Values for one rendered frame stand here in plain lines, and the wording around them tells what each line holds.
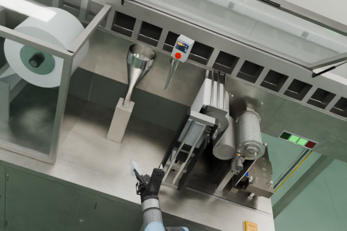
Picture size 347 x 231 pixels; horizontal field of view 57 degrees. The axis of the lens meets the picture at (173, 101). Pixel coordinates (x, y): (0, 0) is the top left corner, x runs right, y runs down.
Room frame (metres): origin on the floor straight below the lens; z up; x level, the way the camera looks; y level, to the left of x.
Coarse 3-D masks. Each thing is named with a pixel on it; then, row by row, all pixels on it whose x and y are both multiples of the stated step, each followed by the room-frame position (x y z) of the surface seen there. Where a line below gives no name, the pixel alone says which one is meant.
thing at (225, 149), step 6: (234, 126) 1.53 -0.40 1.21; (228, 132) 1.43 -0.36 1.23; (234, 132) 1.47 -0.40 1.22; (222, 138) 1.37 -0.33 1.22; (228, 138) 1.38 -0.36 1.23; (234, 138) 1.42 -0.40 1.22; (222, 144) 1.32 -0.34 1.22; (228, 144) 1.33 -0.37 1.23; (234, 144) 1.37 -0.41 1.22; (216, 150) 1.33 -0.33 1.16; (222, 150) 1.32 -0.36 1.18; (228, 150) 1.33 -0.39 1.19; (234, 150) 1.33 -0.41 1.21; (216, 156) 1.32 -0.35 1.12; (222, 156) 1.33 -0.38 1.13; (228, 156) 1.34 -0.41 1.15
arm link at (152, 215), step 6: (144, 210) 0.75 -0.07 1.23; (150, 210) 0.75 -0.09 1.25; (156, 210) 0.76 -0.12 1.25; (144, 216) 0.73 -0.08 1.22; (150, 216) 0.72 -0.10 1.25; (156, 216) 0.73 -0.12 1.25; (144, 222) 0.71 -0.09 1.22; (150, 222) 0.70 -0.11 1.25; (156, 222) 0.71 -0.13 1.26; (162, 222) 0.73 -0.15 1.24; (144, 228) 0.69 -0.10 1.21; (150, 228) 0.68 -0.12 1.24; (156, 228) 0.68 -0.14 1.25; (162, 228) 0.70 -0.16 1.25
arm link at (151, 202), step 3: (153, 198) 0.81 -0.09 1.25; (144, 201) 0.78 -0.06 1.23; (147, 201) 0.78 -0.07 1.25; (150, 201) 0.78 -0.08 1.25; (153, 201) 0.79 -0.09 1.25; (156, 201) 0.80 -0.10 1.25; (141, 204) 0.78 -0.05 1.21; (144, 204) 0.77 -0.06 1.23; (147, 204) 0.77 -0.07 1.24; (150, 204) 0.77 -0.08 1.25; (153, 204) 0.78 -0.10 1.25; (156, 204) 0.78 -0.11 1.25; (159, 204) 0.79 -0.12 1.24; (144, 207) 0.76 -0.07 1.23; (147, 207) 0.76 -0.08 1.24; (150, 207) 0.81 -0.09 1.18; (159, 207) 0.78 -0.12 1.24
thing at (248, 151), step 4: (244, 148) 1.33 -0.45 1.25; (248, 148) 1.32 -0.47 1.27; (252, 148) 1.32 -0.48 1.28; (256, 148) 1.33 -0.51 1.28; (244, 152) 1.32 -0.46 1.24; (248, 152) 1.32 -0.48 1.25; (252, 152) 1.32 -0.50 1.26; (256, 152) 1.32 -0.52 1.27; (248, 156) 1.32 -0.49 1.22; (252, 156) 1.32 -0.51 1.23
